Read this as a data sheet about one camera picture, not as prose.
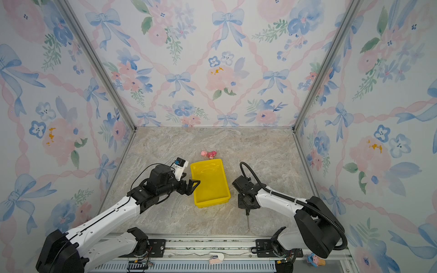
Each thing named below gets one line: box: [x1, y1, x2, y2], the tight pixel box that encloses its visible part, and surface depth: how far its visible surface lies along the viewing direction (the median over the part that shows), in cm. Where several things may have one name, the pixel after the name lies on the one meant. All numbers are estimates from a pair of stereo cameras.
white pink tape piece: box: [208, 252, 225, 264], surface depth 72 cm
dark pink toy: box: [207, 150, 218, 160], surface depth 105 cm
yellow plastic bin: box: [190, 158, 232, 209], surface depth 92 cm
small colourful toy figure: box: [306, 252, 327, 268], surface depth 70 cm
